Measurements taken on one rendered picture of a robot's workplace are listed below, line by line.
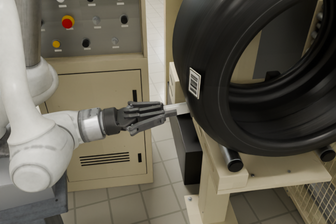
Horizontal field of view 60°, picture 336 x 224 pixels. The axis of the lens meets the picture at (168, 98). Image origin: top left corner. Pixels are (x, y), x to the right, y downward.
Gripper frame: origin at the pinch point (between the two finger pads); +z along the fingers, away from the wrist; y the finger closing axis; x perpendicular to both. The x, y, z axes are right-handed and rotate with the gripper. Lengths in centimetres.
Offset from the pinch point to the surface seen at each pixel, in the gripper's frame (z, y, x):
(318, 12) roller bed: 62, 37, -4
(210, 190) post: 14, 25, 75
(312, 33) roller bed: 60, 37, 4
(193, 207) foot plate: 5, 36, 104
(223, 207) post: 20, 25, 92
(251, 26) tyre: 15.6, -12.0, -26.5
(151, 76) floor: -7, 192, 105
